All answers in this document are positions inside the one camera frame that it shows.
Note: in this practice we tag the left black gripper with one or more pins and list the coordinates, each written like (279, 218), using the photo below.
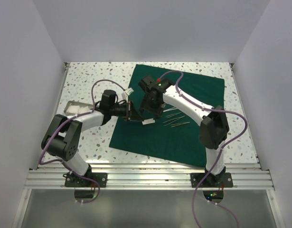
(130, 113)

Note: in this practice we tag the white strip packet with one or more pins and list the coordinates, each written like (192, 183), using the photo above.
(148, 121)

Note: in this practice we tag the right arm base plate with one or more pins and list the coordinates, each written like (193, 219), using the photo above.
(212, 181)

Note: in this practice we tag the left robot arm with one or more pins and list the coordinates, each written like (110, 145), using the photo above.
(62, 137)

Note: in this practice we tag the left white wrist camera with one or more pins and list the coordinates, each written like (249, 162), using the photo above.
(126, 93)

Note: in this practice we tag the white gauze pad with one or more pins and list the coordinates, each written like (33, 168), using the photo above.
(82, 110)
(73, 109)

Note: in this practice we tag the long tweezers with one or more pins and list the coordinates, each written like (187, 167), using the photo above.
(179, 124)
(170, 122)

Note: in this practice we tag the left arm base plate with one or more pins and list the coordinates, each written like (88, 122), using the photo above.
(72, 180)

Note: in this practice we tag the short tweezers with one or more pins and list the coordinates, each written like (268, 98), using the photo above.
(172, 115)

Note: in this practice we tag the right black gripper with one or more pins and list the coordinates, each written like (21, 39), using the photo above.
(157, 111)

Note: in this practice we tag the aluminium rail frame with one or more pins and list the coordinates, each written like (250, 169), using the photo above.
(132, 171)

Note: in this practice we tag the silver hemostat forceps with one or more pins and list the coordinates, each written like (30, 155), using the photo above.
(170, 109)

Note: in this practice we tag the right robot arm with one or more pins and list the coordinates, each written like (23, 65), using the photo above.
(212, 121)

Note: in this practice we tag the metal instrument tray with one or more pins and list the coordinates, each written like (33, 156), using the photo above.
(80, 104)

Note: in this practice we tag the green surgical drape cloth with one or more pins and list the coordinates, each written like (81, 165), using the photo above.
(177, 144)

